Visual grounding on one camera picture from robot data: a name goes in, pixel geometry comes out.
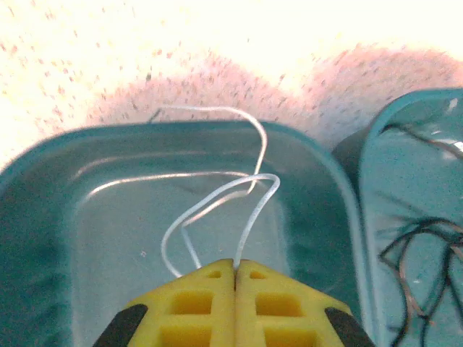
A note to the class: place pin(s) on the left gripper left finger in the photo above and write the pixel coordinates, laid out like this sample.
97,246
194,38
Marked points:
191,311

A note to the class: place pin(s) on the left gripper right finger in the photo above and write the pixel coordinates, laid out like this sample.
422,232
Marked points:
278,311

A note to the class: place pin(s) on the teal plastic tray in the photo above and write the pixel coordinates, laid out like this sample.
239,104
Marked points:
398,180
54,253

